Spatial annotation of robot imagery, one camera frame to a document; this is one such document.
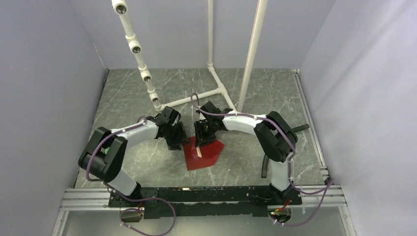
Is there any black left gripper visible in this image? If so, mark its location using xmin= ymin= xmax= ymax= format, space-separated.
xmin=164 ymin=121 xmax=190 ymax=150

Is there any tan paper letter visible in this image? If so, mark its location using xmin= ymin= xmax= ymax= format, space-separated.
xmin=196 ymin=147 xmax=202 ymax=158

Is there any black corrugated hose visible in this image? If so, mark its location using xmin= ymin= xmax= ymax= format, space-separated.
xmin=261 ymin=123 xmax=310 ymax=179

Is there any white PVC pipe frame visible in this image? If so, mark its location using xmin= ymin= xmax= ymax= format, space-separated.
xmin=111 ymin=0 xmax=268 ymax=113

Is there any aluminium extrusion frame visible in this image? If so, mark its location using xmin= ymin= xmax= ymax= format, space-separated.
xmin=52 ymin=185 xmax=356 ymax=236

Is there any red paper envelope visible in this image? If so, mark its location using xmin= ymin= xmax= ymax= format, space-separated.
xmin=183 ymin=136 xmax=224 ymax=171

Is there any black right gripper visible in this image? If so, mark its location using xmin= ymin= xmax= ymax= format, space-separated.
xmin=194 ymin=119 xmax=216 ymax=148

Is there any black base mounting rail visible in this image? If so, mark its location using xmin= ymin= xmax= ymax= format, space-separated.
xmin=108 ymin=185 xmax=302 ymax=219

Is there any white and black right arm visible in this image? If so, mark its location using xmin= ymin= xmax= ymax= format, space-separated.
xmin=194 ymin=102 xmax=298 ymax=204

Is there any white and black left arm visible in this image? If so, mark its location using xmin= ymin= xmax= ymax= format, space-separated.
xmin=78 ymin=107 xmax=188 ymax=207

